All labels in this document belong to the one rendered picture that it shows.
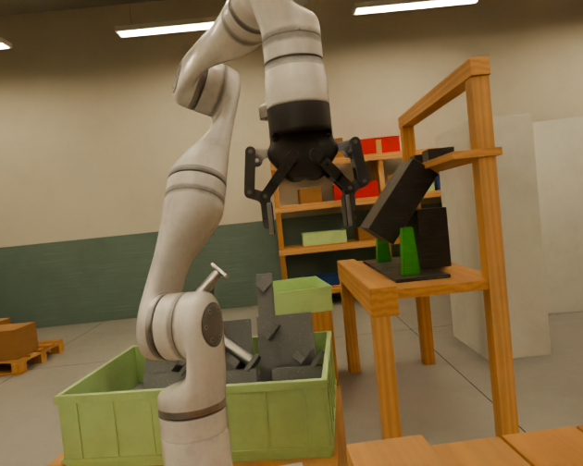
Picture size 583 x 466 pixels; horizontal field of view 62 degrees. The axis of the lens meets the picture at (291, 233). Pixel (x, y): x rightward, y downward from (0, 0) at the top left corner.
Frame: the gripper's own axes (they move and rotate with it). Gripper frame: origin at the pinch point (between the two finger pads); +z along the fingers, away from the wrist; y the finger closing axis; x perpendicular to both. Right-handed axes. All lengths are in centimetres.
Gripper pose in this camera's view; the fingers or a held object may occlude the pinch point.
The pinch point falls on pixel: (310, 225)
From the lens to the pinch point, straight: 58.8
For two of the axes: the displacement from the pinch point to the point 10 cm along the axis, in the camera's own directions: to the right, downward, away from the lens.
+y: 9.9, -1.0, 0.6
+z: 1.0, 9.9, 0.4
